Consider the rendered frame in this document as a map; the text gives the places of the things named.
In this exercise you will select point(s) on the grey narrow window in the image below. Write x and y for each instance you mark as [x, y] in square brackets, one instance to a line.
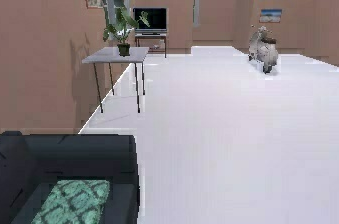
[196, 12]

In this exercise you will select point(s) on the teal patterned cushion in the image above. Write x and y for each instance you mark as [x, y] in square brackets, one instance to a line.
[73, 201]

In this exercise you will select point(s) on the grey table with black legs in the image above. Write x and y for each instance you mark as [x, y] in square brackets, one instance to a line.
[117, 56]

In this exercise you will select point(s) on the grey white scooter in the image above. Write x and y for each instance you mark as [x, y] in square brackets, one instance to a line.
[263, 50]

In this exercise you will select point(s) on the blue framed wall picture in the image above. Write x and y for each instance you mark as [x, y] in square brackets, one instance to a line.
[270, 15]

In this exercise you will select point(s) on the grey window behind plant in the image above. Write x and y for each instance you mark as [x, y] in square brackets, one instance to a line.
[111, 13]

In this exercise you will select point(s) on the green potted house plant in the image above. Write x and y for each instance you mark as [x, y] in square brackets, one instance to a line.
[121, 30]

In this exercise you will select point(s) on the dark blue-grey sofa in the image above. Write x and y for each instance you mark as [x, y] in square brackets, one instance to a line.
[7, 166]

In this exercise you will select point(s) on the dark wooden television stand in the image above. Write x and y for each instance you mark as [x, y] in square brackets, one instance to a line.
[150, 39]

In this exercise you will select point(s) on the black television set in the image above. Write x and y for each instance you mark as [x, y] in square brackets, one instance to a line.
[150, 19]

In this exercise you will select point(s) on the pale framed wall picture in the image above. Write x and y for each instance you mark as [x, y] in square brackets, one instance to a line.
[94, 3]

